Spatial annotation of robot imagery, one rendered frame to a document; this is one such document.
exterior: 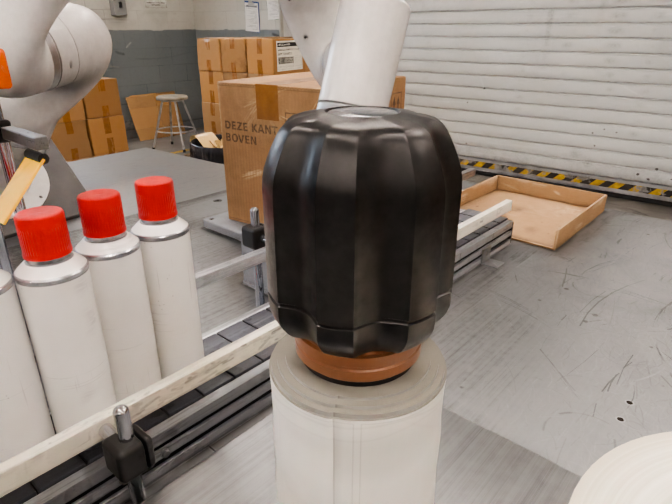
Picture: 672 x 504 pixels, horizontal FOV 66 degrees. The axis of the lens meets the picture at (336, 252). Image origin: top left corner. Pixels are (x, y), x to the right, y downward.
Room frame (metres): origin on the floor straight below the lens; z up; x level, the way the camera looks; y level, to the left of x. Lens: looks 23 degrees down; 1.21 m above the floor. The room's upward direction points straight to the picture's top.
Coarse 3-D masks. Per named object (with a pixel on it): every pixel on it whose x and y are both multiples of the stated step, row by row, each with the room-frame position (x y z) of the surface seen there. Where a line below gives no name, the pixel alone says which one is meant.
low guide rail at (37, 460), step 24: (480, 216) 0.84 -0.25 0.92; (264, 336) 0.47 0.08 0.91; (216, 360) 0.42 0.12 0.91; (240, 360) 0.44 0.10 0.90; (168, 384) 0.38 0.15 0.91; (192, 384) 0.40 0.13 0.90; (144, 408) 0.36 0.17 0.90; (72, 432) 0.32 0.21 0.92; (96, 432) 0.33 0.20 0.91; (24, 456) 0.30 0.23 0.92; (48, 456) 0.30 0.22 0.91; (72, 456) 0.32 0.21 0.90; (0, 480) 0.28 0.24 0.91; (24, 480) 0.29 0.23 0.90
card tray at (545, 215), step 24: (480, 192) 1.21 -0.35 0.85; (504, 192) 1.25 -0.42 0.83; (528, 192) 1.22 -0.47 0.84; (552, 192) 1.19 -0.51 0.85; (576, 192) 1.15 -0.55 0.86; (504, 216) 1.07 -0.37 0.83; (528, 216) 1.07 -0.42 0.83; (552, 216) 1.07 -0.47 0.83; (576, 216) 0.97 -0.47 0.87; (528, 240) 0.93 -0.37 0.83; (552, 240) 0.93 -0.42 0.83
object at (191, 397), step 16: (496, 224) 0.89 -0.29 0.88; (464, 240) 0.81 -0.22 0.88; (256, 320) 0.55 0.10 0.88; (272, 320) 0.55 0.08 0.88; (224, 336) 0.52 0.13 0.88; (240, 336) 0.52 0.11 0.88; (208, 352) 0.48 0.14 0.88; (240, 368) 0.45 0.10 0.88; (208, 384) 0.43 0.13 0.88; (224, 384) 0.43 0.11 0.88; (176, 400) 0.40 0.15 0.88; (192, 400) 0.40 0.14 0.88; (160, 416) 0.38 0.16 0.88; (96, 448) 0.34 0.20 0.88; (64, 464) 0.32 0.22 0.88; (80, 464) 0.32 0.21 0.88; (32, 480) 0.31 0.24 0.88; (48, 480) 0.31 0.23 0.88; (16, 496) 0.29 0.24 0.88; (32, 496) 0.29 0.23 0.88
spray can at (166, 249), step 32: (160, 192) 0.44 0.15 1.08; (160, 224) 0.43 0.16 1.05; (160, 256) 0.42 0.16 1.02; (192, 256) 0.45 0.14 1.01; (160, 288) 0.42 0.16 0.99; (192, 288) 0.44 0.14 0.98; (160, 320) 0.42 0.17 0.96; (192, 320) 0.44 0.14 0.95; (160, 352) 0.43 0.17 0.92; (192, 352) 0.43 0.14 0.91
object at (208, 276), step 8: (472, 168) 0.98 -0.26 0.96; (464, 176) 0.95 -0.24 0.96; (472, 176) 0.97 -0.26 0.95; (264, 248) 0.58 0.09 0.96; (240, 256) 0.56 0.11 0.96; (248, 256) 0.56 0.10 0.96; (256, 256) 0.57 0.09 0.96; (264, 256) 0.58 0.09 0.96; (224, 264) 0.54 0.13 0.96; (232, 264) 0.54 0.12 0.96; (240, 264) 0.55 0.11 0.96; (248, 264) 0.56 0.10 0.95; (256, 264) 0.57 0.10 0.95; (200, 272) 0.52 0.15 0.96; (208, 272) 0.52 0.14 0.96; (216, 272) 0.52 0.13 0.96; (224, 272) 0.53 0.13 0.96; (232, 272) 0.54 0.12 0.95; (200, 280) 0.51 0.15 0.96; (208, 280) 0.51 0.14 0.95; (216, 280) 0.52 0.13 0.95
